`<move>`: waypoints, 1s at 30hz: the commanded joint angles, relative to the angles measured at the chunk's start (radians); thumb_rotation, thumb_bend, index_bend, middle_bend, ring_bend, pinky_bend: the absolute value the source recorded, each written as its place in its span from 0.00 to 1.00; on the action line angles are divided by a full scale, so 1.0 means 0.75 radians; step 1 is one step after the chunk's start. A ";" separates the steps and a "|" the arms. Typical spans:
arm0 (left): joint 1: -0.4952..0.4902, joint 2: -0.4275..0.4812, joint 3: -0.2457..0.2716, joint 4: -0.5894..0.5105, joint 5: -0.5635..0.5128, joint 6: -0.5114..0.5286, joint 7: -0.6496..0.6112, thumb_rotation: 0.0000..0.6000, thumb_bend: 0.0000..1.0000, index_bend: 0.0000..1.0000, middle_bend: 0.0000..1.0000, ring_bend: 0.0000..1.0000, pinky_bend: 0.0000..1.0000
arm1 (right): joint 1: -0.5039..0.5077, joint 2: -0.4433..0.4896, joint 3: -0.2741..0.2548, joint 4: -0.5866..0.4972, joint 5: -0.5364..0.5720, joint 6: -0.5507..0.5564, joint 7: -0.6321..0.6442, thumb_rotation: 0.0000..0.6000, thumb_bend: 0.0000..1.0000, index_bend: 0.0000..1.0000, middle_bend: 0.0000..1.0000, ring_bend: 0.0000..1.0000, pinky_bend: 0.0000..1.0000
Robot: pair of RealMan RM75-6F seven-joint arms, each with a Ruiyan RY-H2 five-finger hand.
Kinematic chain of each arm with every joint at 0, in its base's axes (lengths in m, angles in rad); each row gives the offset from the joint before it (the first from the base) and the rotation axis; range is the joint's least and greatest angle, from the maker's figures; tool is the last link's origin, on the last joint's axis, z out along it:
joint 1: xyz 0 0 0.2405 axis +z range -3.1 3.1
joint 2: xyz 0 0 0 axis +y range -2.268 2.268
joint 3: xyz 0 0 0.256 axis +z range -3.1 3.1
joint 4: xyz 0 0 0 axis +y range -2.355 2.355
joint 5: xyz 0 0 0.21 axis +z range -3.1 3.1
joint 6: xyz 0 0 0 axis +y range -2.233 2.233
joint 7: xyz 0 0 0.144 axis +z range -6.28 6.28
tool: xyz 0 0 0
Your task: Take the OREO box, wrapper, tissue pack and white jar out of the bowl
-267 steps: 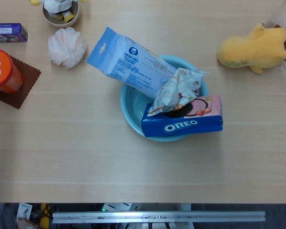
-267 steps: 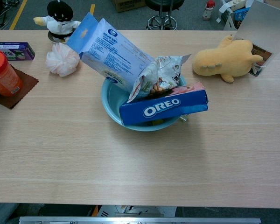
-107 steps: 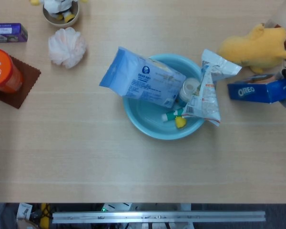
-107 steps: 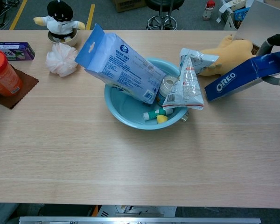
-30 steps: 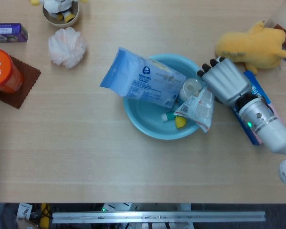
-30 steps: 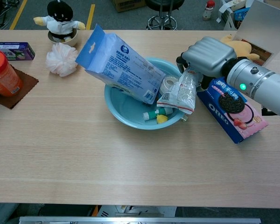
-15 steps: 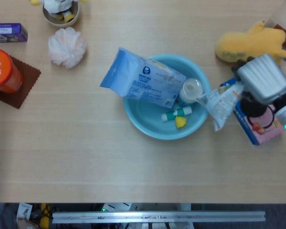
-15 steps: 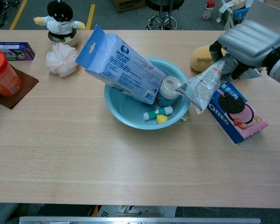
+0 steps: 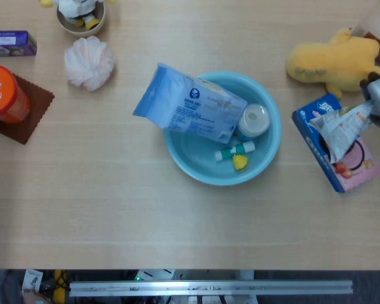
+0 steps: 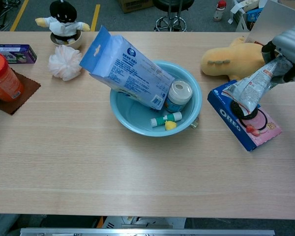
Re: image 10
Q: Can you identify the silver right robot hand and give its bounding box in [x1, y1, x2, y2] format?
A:
[261, 21, 295, 83]

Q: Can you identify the white snack bag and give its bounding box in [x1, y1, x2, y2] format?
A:
[222, 56, 293, 115]

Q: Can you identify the blue Oreo cookie box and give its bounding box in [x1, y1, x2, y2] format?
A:
[207, 79, 283, 152]

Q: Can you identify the blue white wipes package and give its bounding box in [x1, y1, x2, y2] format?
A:
[79, 25, 175, 111]

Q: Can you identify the white box with brown picture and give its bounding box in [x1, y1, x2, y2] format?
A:
[245, 0, 295, 47]

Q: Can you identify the blue printed package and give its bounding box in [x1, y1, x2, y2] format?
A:
[246, 8, 264, 24]

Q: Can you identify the brown cardboard box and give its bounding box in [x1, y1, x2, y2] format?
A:
[117, 0, 154, 14]

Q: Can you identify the light blue plastic bowl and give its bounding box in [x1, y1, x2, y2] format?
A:
[110, 60, 203, 138]

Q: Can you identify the purple rectangular box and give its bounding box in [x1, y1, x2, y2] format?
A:
[0, 44, 37, 64]

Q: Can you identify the orange cylindrical canister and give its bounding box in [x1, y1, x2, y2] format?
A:
[0, 52, 25, 102]

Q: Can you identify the white open carton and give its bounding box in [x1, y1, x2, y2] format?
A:
[227, 0, 267, 32]

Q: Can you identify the yellow plush toy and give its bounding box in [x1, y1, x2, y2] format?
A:
[201, 36, 271, 81]

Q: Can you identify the red and white bottle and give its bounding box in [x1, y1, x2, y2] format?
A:
[213, 0, 227, 22]

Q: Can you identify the black stool with chrome base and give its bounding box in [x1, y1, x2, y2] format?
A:
[152, 0, 195, 32]

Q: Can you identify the small yellow lemon toy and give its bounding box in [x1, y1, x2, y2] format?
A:
[164, 119, 177, 131]

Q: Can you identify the green and white glue stick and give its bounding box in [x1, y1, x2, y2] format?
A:
[150, 111, 182, 128]

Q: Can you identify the beige round bowl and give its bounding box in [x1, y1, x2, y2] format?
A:
[50, 30, 83, 50]

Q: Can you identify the pink and white bath loofah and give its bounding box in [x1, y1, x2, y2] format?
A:
[48, 45, 83, 82]

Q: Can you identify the black-headed doll in white clothes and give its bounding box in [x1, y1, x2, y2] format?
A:
[35, 0, 91, 45]

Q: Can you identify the brown cloth mat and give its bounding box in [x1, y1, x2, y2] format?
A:
[0, 68, 42, 116]

